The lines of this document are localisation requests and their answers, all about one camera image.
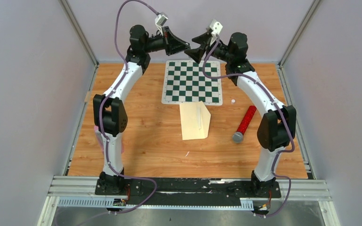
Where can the cream envelope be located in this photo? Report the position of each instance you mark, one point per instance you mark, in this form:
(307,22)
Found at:
(188,117)

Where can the green white chessboard mat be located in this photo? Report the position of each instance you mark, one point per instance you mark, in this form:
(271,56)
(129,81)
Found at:
(187,81)

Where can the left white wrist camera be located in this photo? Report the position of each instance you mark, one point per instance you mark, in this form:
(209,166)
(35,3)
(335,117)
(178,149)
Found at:
(160,20)

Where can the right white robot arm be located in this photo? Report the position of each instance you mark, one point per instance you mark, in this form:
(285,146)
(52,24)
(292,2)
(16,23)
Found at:
(277,129)

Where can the red glitter microphone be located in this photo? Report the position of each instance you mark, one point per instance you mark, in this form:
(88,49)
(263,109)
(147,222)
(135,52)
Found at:
(237,137)

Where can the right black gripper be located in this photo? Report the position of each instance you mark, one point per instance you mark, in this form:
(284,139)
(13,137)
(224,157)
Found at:
(196,53)

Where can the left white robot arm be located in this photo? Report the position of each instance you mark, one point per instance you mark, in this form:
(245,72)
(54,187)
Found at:
(110,115)

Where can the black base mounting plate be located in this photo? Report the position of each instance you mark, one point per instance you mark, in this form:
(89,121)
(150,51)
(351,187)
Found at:
(187,191)

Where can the aluminium frame rail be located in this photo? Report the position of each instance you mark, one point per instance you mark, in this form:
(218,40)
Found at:
(72,201)

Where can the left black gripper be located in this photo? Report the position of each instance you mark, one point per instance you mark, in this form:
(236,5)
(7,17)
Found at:
(174,45)

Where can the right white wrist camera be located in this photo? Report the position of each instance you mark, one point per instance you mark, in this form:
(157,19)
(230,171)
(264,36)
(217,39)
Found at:
(214,29)

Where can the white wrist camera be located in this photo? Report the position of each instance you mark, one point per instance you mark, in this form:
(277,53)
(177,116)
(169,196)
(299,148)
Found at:
(214,29)
(160,20)

